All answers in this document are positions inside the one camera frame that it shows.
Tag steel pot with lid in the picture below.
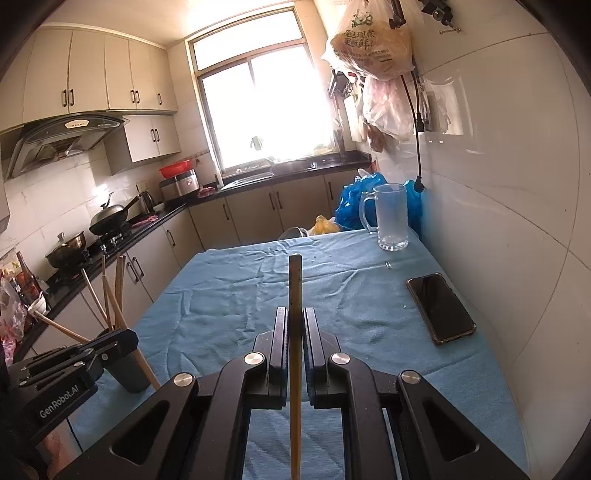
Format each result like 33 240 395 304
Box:
45 232 89 269

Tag black cable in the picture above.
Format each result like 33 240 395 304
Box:
399 73 426 193

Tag gas stove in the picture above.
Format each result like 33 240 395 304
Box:
55 230 136 280

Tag blue towel cloth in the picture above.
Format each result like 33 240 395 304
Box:
69 228 530 480

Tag red plastic basin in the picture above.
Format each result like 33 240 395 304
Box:
159 159 195 180

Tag cream lower kitchen cabinets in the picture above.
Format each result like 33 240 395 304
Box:
32 168 371 365

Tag hanging pinkish plastic bag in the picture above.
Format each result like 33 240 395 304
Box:
362 76 416 142

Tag sauce bottles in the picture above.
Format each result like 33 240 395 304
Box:
0 251 48 324

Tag steel kitchen sink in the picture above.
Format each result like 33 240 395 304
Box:
221 157 320 191

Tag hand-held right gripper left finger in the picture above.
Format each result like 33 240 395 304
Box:
55 307 290 480

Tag red patterned plastic bag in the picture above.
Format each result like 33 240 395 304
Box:
0 276 25 357

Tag black range hood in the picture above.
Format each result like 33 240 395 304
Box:
0 113 131 180

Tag cream kitchen cabinets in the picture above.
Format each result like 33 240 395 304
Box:
32 168 371 365
22 25 182 175

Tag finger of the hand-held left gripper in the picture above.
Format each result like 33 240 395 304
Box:
8 328 139 370
17 344 140 389

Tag black smartphone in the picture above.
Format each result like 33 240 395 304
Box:
406 272 478 346

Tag black wall clamp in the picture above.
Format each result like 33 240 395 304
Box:
419 0 462 34

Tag black chopstick holder cup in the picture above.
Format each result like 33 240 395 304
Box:
102 327 151 394

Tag hanging bag of bread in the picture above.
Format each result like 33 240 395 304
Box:
320 0 417 82

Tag clear glass mug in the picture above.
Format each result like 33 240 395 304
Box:
359 183 411 252

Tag kitchen window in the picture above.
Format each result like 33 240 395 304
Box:
187 6 343 179

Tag wooden chopstick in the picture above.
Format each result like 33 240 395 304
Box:
288 254 304 480
117 255 127 329
113 255 122 331
100 256 161 389
81 268 112 331
33 313 92 344

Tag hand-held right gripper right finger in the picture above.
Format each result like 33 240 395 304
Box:
302 307 532 480

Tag black kitchen countertop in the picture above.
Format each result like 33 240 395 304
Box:
14 150 373 365

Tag cream upper kitchen cabinets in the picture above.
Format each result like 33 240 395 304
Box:
22 25 182 175

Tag silver rice cooker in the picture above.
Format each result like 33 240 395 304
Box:
159 170 202 206

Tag blue plastic bag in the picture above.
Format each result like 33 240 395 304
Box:
334 172 424 239

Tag black wok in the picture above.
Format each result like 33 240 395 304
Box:
88 191 142 236

